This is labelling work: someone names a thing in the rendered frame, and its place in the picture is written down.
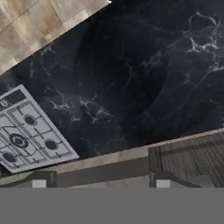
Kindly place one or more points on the grey wooden drawer front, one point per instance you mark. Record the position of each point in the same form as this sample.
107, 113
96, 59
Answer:
189, 159

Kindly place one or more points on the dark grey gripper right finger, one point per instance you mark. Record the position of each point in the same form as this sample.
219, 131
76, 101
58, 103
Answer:
166, 176

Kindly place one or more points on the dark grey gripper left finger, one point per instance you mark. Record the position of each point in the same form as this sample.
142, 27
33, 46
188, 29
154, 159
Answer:
43, 176

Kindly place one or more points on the silver gas hob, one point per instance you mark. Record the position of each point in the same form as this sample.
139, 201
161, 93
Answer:
27, 131

